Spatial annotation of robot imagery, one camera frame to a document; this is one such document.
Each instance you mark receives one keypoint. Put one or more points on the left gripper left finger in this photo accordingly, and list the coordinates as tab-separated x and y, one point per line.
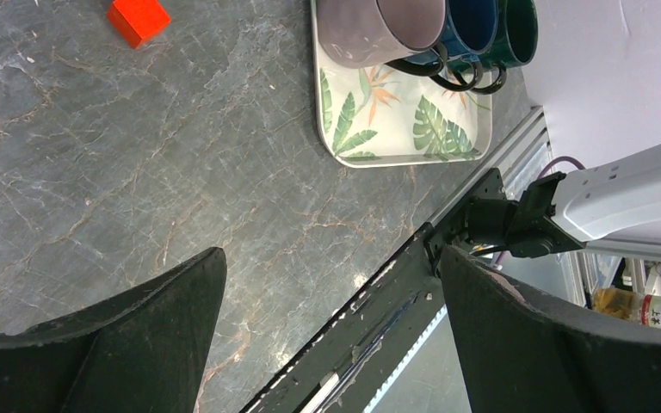
143	350

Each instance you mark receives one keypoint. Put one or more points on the floral leaf tray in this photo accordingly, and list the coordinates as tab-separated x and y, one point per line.
378	116

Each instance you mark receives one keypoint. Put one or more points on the mauve purple mug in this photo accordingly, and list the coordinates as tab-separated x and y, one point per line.
403	34

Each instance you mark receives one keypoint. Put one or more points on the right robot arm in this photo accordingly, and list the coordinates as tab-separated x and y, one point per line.
557	213

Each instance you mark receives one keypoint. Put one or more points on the yellow bottle in background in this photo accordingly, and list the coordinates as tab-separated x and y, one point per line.
644	309

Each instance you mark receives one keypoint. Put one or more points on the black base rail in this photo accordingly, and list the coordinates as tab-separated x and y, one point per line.
348	360

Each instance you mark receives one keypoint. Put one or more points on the dark green mug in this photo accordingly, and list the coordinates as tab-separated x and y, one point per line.
514	46

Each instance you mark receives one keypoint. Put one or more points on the red cube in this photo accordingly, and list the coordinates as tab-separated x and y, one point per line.
138	21

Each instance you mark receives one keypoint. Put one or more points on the navy blue mug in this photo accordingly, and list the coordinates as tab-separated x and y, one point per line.
444	31

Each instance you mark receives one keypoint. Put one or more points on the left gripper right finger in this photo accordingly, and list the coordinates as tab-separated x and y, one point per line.
523	350

